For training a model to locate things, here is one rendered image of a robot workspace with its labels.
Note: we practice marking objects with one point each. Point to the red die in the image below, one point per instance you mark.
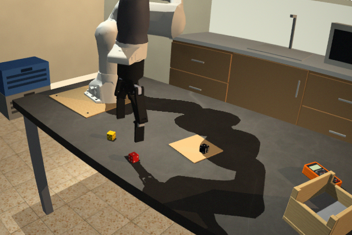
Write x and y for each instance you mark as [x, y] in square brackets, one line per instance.
[133, 157]

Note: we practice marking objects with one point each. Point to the tan flat mat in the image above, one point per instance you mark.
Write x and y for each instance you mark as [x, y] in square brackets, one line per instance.
[189, 148]

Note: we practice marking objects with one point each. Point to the yellow die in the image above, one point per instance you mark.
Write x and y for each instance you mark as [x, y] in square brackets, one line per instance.
[111, 135]

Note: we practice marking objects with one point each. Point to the wooden crate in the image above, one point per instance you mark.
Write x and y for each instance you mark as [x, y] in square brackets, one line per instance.
[320, 207]

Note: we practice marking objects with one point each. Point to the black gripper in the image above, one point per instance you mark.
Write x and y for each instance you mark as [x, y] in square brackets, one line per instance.
[133, 73]

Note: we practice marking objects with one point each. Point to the orange digital multimeter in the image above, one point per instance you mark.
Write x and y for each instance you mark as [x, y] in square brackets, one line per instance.
[314, 169]

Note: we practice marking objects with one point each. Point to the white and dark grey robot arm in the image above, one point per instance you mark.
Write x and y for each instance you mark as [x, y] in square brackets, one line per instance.
[123, 39]

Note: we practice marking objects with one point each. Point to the black die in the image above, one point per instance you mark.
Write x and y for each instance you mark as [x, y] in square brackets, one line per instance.
[204, 148]

